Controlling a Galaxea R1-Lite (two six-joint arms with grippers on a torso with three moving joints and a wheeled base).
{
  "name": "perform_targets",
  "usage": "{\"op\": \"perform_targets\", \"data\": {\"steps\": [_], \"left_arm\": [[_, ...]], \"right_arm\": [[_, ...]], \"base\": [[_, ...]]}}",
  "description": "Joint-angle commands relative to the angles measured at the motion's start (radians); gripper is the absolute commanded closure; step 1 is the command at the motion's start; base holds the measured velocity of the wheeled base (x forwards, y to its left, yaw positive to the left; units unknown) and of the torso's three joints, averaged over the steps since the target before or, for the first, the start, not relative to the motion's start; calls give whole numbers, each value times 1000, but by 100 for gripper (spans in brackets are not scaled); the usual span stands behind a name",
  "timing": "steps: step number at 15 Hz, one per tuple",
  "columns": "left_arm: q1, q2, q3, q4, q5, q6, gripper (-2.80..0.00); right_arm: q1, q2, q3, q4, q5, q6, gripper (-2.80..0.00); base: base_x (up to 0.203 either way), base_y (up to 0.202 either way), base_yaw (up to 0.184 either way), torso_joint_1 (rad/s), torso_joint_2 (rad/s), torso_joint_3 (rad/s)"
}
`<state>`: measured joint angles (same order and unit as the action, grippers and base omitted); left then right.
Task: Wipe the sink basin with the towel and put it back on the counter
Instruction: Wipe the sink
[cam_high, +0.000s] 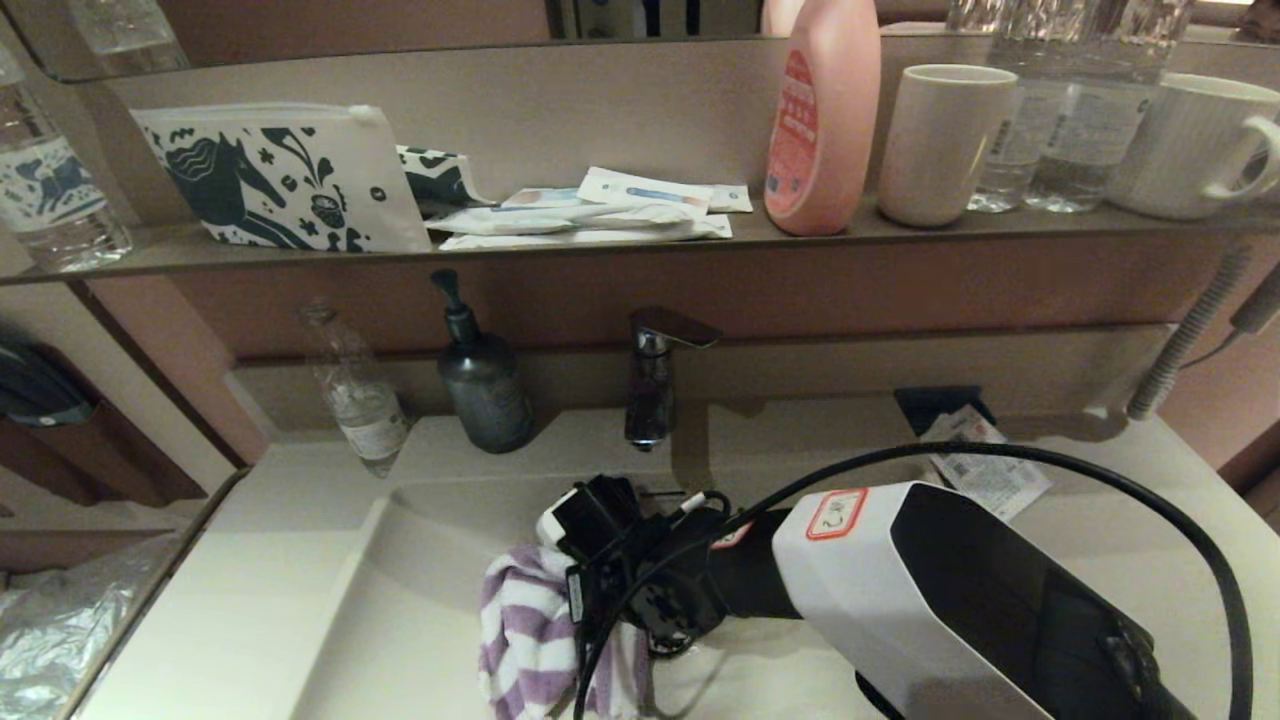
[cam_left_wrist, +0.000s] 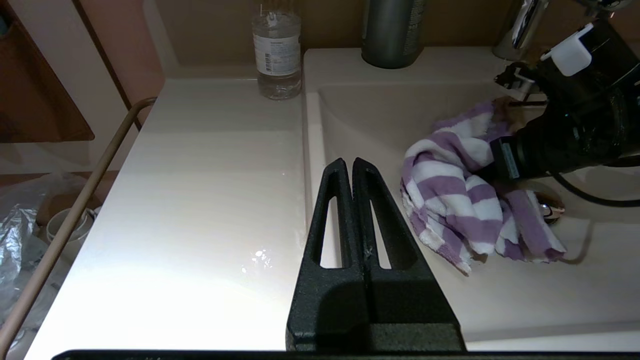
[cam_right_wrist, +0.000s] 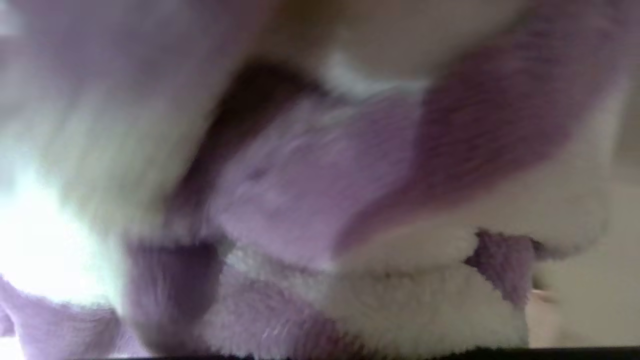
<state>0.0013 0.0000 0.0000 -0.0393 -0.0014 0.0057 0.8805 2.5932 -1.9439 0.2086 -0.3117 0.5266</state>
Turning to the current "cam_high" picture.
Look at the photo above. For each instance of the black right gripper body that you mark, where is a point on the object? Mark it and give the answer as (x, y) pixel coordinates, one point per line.
(660, 590)

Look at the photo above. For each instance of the purple white striped towel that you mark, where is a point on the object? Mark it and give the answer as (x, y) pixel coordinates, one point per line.
(525, 630)

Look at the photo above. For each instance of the chrome sink faucet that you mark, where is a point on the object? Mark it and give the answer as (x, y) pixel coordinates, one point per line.
(650, 400)

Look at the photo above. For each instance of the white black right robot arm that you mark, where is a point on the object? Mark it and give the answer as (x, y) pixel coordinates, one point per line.
(850, 590)

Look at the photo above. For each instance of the white ceramic sink basin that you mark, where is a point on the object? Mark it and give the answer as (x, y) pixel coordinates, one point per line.
(420, 600)

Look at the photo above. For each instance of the dark pump soap dispenser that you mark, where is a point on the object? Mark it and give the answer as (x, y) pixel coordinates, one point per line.
(487, 400)

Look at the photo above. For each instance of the black flat tray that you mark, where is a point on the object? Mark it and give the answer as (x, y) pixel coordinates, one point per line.
(930, 405)

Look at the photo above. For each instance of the small clear plastic bottle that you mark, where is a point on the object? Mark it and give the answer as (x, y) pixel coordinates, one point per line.
(365, 420)

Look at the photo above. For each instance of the printed paper packet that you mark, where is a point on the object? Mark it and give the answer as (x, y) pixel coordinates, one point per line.
(990, 480)

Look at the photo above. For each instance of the long flat white packet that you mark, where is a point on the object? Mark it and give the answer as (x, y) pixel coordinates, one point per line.
(602, 238)

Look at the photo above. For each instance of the white toothbrush packet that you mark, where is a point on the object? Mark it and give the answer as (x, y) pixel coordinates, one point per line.
(542, 220)

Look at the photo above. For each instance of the small white sachet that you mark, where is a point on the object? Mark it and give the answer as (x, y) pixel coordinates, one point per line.
(730, 199)

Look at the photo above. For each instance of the white packet blue print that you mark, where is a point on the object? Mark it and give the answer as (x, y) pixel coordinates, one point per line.
(642, 190)

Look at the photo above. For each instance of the pale thin packet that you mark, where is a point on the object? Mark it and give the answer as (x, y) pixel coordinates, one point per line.
(542, 197)

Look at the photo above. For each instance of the small folded printed pouch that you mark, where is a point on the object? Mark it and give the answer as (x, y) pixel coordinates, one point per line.
(437, 182)

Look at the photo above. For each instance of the pink lotion bottle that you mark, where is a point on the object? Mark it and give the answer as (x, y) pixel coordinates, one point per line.
(824, 130)

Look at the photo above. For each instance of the clear water bottle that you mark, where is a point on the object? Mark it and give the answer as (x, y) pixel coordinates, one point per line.
(1090, 140)
(1003, 160)

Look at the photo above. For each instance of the white pouch horse print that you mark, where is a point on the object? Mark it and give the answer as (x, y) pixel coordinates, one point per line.
(292, 180)

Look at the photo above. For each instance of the brown wooden side shelf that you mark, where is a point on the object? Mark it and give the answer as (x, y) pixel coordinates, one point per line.
(120, 460)

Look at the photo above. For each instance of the crumpled clear plastic bag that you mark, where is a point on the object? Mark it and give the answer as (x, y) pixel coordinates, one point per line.
(60, 630)

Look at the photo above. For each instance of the dark blue rounded object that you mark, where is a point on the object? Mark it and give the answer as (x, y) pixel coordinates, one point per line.
(35, 390)

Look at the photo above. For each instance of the water bottle blue label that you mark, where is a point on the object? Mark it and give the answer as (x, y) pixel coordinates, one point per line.
(50, 190)

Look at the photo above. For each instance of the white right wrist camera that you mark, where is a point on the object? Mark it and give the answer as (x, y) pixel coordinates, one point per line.
(595, 515)

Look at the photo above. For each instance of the brown wall shelf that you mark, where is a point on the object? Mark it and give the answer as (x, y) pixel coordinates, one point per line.
(800, 242)

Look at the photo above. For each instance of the wall mirror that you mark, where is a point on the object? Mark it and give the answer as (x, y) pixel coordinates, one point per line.
(350, 20)

